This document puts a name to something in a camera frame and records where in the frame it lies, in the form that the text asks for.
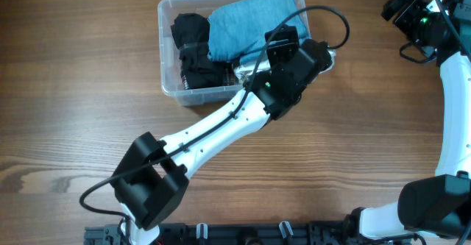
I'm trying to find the plaid flannel cloth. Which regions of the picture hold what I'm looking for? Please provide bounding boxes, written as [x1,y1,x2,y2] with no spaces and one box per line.
[180,68,238,90]

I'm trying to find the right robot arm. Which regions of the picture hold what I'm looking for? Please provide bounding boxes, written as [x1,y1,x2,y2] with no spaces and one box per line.
[341,0,470,244]

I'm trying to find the blue denim cloth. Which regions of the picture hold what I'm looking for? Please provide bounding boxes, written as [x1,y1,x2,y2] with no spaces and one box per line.
[208,0,298,63]

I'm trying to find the white cloth with green label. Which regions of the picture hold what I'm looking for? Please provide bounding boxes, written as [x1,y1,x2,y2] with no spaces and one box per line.
[233,60,271,82]

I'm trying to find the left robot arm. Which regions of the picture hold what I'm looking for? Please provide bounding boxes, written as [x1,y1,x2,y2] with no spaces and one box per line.
[111,35,336,244]

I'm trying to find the black cloth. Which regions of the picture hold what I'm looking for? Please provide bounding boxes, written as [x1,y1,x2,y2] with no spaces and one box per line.
[171,13,229,90]

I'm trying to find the clear plastic storage bin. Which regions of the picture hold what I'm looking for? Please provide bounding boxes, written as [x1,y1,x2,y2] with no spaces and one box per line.
[157,0,336,107]

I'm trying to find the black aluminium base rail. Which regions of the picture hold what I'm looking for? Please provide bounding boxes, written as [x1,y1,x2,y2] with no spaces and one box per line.
[83,221,361,245]

